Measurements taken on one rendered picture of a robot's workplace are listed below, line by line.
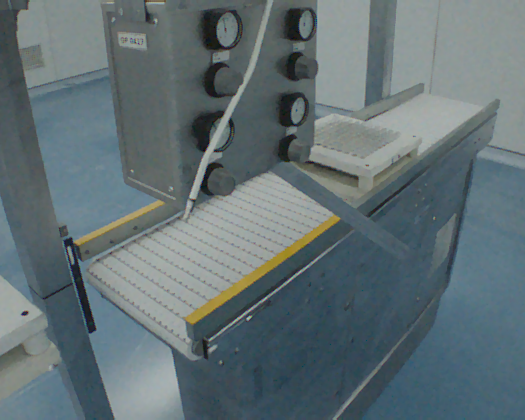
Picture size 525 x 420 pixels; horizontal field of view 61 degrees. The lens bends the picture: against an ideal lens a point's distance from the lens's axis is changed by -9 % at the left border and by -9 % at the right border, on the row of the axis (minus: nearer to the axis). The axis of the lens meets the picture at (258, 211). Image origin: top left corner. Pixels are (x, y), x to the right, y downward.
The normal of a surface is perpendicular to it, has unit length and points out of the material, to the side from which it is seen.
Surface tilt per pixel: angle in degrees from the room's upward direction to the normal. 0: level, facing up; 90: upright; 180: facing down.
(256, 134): 90
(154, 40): 90
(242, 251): 0
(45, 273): 90
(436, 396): 0
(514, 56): 90
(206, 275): 0
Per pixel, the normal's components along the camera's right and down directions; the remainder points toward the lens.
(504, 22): -0.65, 0.39
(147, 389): -0.02, -0.87
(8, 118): 0.76, 0.31
